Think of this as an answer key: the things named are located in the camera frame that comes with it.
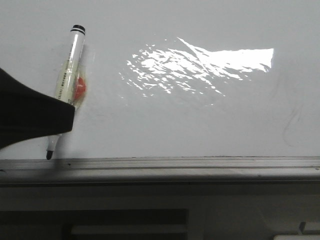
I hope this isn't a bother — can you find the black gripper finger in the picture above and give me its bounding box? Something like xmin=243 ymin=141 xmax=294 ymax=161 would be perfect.
xmin=0 ymin=69 xmax=75 ymax=149

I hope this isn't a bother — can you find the white whiteboard marker pen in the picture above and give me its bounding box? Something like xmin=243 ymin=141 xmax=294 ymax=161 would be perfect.
xmin=45 ymin=24 xmax=89 ymax=161

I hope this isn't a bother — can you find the white whiteboard surface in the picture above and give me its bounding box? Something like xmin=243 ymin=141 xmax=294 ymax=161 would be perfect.
xmin=0 ymin=0 xmax=320 ymax=159

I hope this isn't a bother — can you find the dark slotted panel below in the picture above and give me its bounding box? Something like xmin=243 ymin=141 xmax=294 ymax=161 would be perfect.
xmin=0 ymin=209 xmax=189 ymax=240

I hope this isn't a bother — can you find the white box bottom right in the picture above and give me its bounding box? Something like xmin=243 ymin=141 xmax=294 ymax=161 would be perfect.
xmin=273 ymin=221 xmax=320 ymax=240

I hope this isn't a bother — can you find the grey aluminium whiteboard frame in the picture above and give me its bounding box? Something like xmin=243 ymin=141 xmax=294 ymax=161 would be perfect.
xmin=0 ymin=156 xmax=320 ymax=186

